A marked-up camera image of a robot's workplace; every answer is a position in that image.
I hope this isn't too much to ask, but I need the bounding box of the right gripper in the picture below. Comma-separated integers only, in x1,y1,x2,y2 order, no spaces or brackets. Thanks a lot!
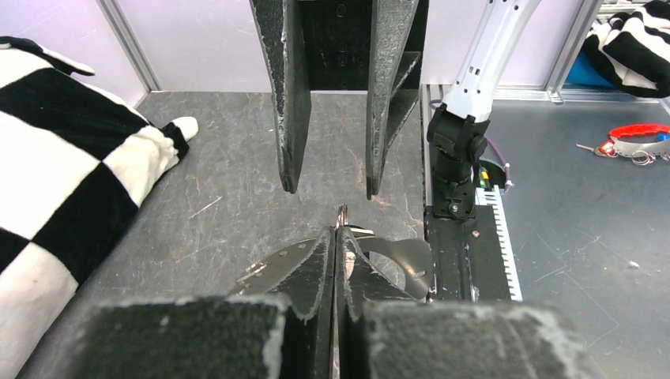
250,0,421,199

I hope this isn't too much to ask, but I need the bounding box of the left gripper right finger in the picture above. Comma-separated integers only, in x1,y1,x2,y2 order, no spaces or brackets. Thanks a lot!
336,227,597,378

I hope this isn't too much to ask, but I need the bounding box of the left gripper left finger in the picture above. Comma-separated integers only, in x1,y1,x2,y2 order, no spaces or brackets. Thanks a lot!
62,227,335,378

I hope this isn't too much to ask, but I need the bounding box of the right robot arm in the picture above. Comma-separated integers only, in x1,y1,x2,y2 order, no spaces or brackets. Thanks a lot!
250,1,538,220

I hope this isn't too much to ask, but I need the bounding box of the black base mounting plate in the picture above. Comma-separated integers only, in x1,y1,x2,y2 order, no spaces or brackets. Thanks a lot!
424,205,512,302

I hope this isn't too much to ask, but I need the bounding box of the black and white checkered pillow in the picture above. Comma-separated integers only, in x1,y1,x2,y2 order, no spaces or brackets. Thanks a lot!
1,36,199,378

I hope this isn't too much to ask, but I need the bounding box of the white slotted cable duct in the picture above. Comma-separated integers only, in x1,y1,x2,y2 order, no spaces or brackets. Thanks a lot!
476,186,523,302

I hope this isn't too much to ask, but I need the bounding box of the red handled keyring plate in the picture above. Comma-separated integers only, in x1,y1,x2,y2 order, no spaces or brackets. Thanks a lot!
576,124,669,166

